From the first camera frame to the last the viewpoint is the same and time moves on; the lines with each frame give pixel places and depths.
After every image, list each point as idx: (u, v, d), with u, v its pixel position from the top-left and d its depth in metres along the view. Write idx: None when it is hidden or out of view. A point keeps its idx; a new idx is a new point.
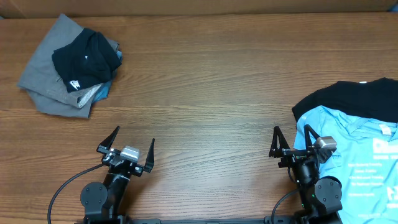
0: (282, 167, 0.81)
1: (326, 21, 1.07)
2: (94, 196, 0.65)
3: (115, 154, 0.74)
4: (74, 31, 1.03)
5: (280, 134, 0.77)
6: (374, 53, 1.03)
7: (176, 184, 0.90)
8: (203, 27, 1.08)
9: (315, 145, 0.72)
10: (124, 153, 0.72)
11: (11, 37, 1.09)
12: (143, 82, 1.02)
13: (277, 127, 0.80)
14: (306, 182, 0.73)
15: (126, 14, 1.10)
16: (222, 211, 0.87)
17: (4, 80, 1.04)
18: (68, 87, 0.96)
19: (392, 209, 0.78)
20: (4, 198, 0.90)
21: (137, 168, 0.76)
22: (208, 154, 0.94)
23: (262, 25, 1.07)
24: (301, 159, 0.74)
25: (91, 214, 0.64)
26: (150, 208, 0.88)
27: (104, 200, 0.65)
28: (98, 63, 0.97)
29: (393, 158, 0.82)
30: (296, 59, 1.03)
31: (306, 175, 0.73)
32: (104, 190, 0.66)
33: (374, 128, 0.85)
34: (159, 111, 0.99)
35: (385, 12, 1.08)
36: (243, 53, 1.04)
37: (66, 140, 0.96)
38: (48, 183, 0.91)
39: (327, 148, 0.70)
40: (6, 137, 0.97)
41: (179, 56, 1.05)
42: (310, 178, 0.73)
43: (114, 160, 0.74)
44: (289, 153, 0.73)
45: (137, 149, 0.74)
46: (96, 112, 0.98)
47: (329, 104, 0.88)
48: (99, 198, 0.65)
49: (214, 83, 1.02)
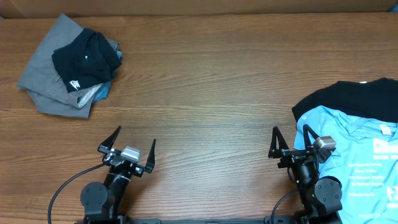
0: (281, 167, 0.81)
1: (326, 20, 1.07)
2: (94, 196, 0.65)
3: (115, 154, 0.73)
4: (74, 30, 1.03)
5: (280, 135, 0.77)
6: (374, 53, 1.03)
7: (176, 184, 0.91)
8: (203, 27, 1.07)
9: (314, 145, 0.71)
10: (125, 153, 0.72)
11: (11, 37, 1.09)
12: (143, 82, 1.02)
13: (277, 129, 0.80)
14: (305, 182, 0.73)
15: (126, 14, 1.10)
16: (222, 211, 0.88)
17: (4, 80, 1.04)
18: (68, 87, 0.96)
19: (392, 209, 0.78)
20: (4, 198, 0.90)
21: (137, 168, 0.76)
22: (208, 154, 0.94)
23: (262, 25, 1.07)
24: (300, 159, 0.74)
25: (91, 214, 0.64)
26: (150, 208, 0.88)
27: (104, 200, 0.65)
28: (98, 63, 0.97)
29: (393, 158, 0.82)
30: (296, 59, 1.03)
31: (306, 175, 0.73)
32: (104, 190, 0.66)
33: (374, 127, 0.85)
34: (159, 111, 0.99)
35: (385, 12, 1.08)
36: (243, 53, 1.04)
37: (66, 140, 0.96)
38: (48, 183, 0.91)
39: (327, 148, 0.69)
40: (6, 137, 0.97)
41: (179, 56, 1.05)
42: (310, 178, 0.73)
43: (114, 160, 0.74)
44: (288, 153, 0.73)
45: (137, 150, 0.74)
46: (96, 112, 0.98)
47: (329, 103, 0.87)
48: (99, 199, 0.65)
49: (214, 83, 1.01)
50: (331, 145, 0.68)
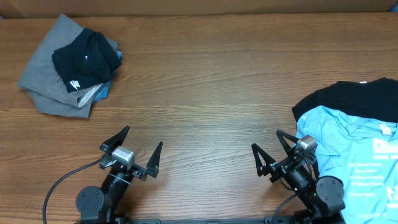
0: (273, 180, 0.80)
1: (326, 20, 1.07)
2: (89, 201, 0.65)
3: (108, 154, 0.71)
4: (74, 31, 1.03)
5: (260, 150, 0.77)
6: (375, 53, 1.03)
7: (176, 184, 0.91)
8: (203, 27, 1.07)
9: (298, 149, 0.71)
10: (115, 154, 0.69)
11: (11, 37, 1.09)
12: (143, 82, 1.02)
13: (254, 145, 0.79)
14: (302, 186, 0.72)
15: (126, 14, 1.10)
16: (222, 211, 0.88)
17: (4, 80, 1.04)
18: (68, 87, 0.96)
19: (392, 209, 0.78)
20: (3, 198, 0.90)
21: (135, 172, 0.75)
22: (208, 154, 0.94)
23: (262, 25, 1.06)
24: (290, 167, 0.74)
25: (87, 220, 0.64)
26: (150, 208, 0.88)
27: (99, 205, 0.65)
28: (98, 63, 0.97)
29: (393, 158, 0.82)
30: (296, 59, 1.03)
31: (300, 179, 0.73)
32: (101, 195, 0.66)
33: (374, 127, 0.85)
34: (159, 111, 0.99)
35: (385, 12, 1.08)
36: (243, 53, 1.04)
37: (66, 140, 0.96)
38: (48, 182, 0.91)
39: (310, 147, 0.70)
40: (6, 137, 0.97)
41: (179, 56, 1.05)
42: (305, 181, 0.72)
43: (103, 160, 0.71)
44: (277, 166, 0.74)
45: (130, 152, 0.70)
46: (96, 113, 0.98)
47: (329, 104, 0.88)
48: (96, 203, 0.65)
49: (214, 83, 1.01)
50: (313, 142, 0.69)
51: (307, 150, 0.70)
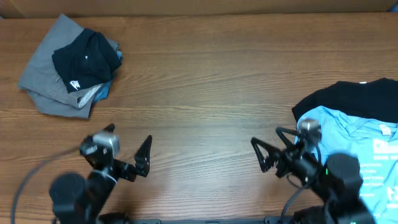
0: (282, 175, 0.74)
1: (326, 21, 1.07)
2: (66, 188, 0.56)
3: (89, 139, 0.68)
4: (74, 31, 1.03)
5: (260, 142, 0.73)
6: (374, 53, 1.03)
7: (176, 184, 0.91)
8: (203, 27, 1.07)
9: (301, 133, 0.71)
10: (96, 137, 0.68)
11: (11, 37, 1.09)
12: (143, 82, 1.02)
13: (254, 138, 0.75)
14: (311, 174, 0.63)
15: (127, 14, 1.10)
16: (223, 211, 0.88)
17: (4, 80, 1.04)
18: (68, 87, 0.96)
19: (392, 209, 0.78)
20: (3, 198, 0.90)
21: (124, 165, 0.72)
22: (208, 154, 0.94)
23: (262, 25, 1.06)
24: (295, 155, 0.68)
25: (61, 210, 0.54)
26: (150, 208, 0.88)
27: (77, 192, 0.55)
28: (98, 63, 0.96)
29: (393, 158, 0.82)
30: (296, 59, 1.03)
31: (308, 166, 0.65)
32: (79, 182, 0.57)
33: (374, 128, 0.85)
34: (159, 111, 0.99)
35: (385, 12, 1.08)
36: (243, 53, 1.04)
37: (66, 140, 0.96)
38: (48, 183, 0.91)
39: (312, 129, 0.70)
40: (6, 137, 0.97)
41: (179, 56, 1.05)
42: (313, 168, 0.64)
43: (83, 145, 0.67)
44: (281, 154, 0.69)
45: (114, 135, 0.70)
46: (96, 113, 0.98)
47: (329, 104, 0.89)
48: (72, 191, 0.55)
49: (214, 83, 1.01)
50: (314, 123, 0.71)
51: (310, 130, 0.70)
